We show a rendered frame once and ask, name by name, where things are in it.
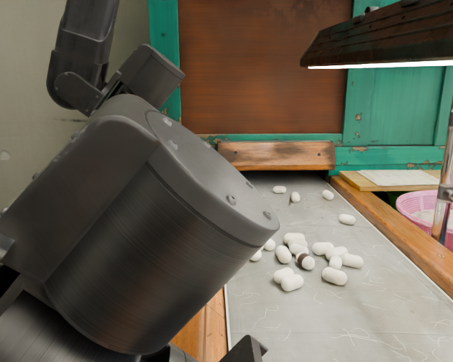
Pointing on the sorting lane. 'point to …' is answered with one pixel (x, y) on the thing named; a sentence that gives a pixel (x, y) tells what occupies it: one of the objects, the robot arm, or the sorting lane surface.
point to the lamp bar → (395, 36)
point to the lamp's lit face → (401, 65)
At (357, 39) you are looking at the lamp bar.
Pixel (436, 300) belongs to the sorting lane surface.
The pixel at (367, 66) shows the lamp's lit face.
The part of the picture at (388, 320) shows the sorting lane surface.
